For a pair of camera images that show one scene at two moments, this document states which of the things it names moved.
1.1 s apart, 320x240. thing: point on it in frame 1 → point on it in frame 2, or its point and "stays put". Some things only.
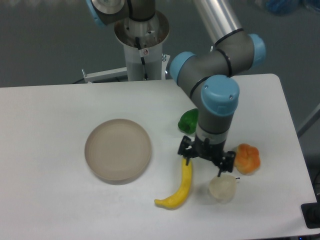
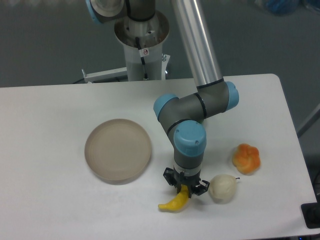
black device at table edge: x=311 y=213 stays put
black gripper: x=188 y=148 → x=194 y=185
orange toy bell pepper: x=247 y=159 stays put
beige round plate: x=117 y=151 stays put
